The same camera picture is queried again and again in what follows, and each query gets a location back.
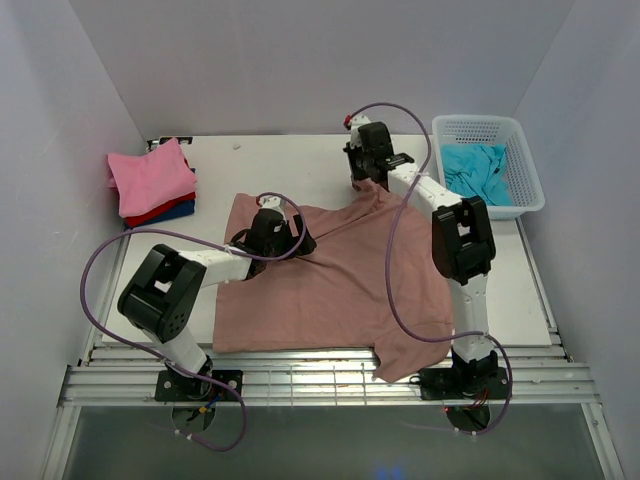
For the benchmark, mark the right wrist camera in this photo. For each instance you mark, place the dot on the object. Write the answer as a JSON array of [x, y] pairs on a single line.
[[355, 121]]

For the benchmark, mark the folded pink t shirt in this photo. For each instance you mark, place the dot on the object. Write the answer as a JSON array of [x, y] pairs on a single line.
[[124, 169]]

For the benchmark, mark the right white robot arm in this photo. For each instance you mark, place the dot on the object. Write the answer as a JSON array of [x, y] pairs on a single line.
[[462, 249]]

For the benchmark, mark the folded blue t shirt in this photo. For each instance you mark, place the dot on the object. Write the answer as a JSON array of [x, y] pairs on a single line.
[[161, 194]]

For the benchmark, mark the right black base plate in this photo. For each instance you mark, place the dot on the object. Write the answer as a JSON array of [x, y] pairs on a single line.
[[450, 384]]

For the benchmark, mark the white plastic basket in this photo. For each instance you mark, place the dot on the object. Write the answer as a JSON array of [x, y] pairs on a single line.
[[522, 180]]

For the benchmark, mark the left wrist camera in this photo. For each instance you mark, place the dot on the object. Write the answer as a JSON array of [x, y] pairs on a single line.
[[272, 202]]

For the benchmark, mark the dusty pink t shirt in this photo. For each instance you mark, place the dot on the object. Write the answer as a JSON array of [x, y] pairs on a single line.
[[370, 282]]

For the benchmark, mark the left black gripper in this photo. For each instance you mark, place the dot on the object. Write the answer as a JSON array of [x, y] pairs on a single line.
[[292, 242]]

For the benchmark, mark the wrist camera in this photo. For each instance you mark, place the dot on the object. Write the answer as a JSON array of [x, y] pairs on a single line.
[[272, 202], [355, 121]]

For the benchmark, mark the turquoise t shirt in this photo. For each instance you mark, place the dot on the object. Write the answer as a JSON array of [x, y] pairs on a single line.
[[477, 170]]

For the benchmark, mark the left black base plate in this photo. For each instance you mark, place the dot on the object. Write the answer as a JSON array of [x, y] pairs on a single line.
[[173, 387]]

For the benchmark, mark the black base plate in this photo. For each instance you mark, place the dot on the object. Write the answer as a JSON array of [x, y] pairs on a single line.
[[450, 384], [173, 387]]

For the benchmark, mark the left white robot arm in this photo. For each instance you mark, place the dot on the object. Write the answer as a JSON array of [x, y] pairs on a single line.
[[160, 297]]

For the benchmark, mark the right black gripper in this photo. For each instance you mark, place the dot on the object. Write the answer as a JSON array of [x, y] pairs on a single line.
[[352, 151]]

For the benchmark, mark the folded red t shirt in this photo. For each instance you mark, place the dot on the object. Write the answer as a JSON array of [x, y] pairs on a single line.
[[172, 209]]

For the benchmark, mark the aluminium frame rail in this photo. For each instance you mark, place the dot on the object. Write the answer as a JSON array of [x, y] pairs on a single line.
[[118, 376]]

